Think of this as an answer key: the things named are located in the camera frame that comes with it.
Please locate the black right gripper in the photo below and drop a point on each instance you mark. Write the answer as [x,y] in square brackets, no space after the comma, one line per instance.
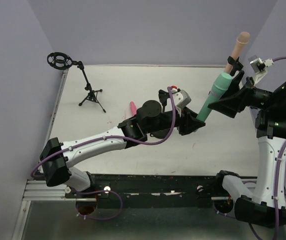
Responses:
[244,91]

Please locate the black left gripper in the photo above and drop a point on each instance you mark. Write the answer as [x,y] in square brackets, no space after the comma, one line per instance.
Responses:
[183,121]

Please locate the mint green microphone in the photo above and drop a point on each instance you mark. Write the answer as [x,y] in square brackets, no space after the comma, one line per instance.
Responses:
[219,87]

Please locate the black round-base microphone stand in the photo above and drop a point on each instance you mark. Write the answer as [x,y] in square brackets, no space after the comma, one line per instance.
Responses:
[236,65]

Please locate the black clip round-base stand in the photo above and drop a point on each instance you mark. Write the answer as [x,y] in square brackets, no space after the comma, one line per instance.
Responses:
[163,99]

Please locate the peach microphone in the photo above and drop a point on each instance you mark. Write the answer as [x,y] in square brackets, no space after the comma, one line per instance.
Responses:
[241,41]

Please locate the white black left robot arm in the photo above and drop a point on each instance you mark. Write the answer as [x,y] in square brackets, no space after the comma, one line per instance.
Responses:
[59,158]

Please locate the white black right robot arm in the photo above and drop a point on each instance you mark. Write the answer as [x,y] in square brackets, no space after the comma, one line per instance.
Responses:
[266,205]

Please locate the pink microphone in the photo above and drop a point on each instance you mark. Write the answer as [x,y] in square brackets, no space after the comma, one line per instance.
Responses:
[133,108]

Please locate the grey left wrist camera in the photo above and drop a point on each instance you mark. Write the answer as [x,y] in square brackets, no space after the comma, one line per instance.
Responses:
[180,97]

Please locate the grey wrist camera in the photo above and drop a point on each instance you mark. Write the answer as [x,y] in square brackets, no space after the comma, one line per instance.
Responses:
[180,97]
[260,68]

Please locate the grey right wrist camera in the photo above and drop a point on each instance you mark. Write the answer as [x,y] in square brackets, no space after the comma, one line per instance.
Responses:
[260,68]

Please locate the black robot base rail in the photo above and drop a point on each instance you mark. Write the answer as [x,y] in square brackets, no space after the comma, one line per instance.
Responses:
[110,191]

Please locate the aluminium frame rail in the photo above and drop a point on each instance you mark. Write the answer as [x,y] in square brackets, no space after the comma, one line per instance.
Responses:
[37,190]

